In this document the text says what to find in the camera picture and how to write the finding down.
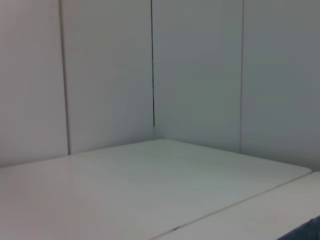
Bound blue denim shorts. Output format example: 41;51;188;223
276;214;320;240

